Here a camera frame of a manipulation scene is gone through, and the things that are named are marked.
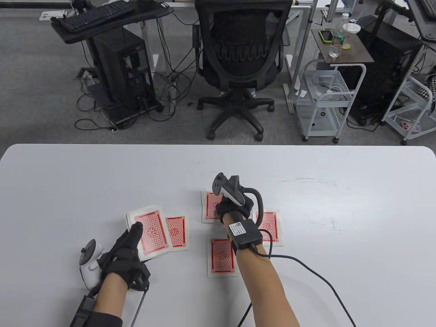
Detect person's right hand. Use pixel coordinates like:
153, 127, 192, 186
216, 196, 255, 225

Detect white charger with cable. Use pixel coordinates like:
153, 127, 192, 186
315, 77, 353, 103

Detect person's left forearm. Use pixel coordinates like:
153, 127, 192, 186
92, 272, 128, 327

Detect brown top side table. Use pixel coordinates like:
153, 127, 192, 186
311, 26, 374, 123

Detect aluminium frame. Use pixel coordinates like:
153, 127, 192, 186
283, 0, 319, 114

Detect deck of red playing cards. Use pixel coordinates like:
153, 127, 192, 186
126, 204, 171, 262

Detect person's right forearm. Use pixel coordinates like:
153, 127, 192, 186
223, 211, 301, 327

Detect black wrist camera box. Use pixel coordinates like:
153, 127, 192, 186
70, 295, 97, 327
228, 219, 264, 251

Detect black forearm strap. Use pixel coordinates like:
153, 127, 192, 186
73, 310, 123, 327

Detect clear bottle green label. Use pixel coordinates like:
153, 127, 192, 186
328, 13, 350, 58

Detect white paper box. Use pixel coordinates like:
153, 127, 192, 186
39, 10, 67, 21

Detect person's left hand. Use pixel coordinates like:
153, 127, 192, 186
97, 221, 151, 290

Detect grey floor power socket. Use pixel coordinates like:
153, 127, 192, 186
80, 68, 99, 85

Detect thin black cable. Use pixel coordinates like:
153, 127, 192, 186
130, 290, 147, 327

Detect white VR controller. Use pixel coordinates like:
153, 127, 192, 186
79, 239, 105, 290
213, 172, 248, 207

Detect black wrist strap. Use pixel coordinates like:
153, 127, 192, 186
232, 239, 265, 261

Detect white red-print packet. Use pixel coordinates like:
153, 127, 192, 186
400, 121, 422, 134

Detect black camera cable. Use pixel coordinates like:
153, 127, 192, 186
237, 230, 357, 327

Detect black computer tower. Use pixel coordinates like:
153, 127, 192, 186
91, 27, 158, 114

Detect white desk leg frame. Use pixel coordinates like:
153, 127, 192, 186
140, 15, 177, 114

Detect white wire rolling cart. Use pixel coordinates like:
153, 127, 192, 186
381, 44, 436, 146
295, 60, 358, 143

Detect tangle of black floor cables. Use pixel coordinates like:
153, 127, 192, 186
74, 15, 193, 133

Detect black mesh office chair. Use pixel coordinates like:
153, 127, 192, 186
192, 0, 293, 142

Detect black white checkered cloth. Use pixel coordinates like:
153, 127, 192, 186
417, 73, 436, 104

